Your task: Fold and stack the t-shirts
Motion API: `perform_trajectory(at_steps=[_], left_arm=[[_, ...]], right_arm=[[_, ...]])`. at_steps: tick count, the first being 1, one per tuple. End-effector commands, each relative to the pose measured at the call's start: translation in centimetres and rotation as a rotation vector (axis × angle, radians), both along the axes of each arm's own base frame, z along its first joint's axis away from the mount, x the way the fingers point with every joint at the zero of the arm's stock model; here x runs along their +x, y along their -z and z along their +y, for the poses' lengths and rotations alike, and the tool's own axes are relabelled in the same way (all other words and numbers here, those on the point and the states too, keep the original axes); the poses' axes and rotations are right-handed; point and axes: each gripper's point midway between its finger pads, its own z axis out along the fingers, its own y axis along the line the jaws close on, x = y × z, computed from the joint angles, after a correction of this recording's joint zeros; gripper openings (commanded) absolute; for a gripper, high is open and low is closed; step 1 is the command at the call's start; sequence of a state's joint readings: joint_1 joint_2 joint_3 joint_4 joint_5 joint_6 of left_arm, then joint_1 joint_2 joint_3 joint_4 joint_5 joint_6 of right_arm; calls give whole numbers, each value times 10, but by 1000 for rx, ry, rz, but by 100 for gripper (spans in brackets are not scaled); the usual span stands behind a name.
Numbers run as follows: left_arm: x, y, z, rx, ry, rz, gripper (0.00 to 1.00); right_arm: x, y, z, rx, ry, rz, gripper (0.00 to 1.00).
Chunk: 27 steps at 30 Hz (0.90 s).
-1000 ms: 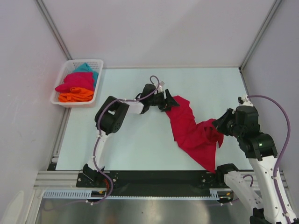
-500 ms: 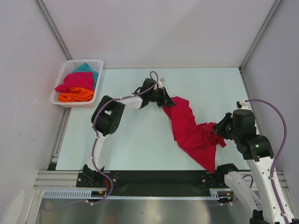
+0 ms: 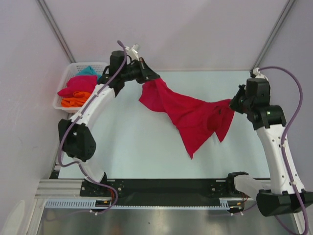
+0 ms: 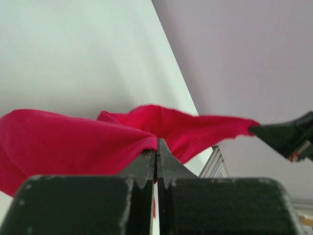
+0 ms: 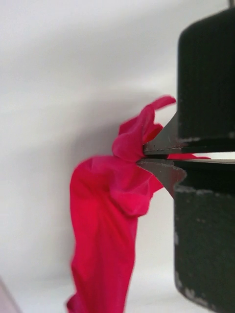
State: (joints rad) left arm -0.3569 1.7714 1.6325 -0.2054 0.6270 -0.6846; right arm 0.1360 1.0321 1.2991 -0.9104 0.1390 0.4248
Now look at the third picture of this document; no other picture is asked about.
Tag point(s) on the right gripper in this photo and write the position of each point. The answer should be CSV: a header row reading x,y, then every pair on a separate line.
x,y
233,104

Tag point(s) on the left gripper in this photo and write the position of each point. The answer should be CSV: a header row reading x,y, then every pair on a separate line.
x,y
145,73

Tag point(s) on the crimson red t shirt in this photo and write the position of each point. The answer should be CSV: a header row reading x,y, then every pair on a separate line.
x,y
196,120

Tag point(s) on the white plastic laundry basket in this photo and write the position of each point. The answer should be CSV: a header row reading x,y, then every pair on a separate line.
x,y
70,72

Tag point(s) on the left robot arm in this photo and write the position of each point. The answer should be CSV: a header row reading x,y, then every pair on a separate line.
x,y
77,145

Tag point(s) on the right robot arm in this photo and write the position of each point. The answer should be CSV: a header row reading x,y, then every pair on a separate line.
x,y
279,197

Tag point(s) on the teal t shirt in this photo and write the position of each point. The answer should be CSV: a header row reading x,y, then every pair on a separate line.
x,y
88,71

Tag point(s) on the magenta t shirt in basket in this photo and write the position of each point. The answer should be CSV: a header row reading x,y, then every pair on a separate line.
x,y
78,84

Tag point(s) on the orange t shirt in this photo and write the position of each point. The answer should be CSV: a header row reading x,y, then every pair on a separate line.
x,y
78,100

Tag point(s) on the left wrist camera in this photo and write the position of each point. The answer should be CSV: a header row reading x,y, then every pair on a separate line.
x,y
132,52

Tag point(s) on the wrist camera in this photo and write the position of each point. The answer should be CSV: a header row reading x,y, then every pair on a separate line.
x,y
132,52
256,73

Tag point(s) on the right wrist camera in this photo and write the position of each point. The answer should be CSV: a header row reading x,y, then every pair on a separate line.
x,y
256,73

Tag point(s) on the white slotted cable duct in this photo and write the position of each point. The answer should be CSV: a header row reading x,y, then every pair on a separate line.
x,y
99,204

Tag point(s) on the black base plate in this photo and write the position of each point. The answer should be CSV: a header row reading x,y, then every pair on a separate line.
x,y
174,192

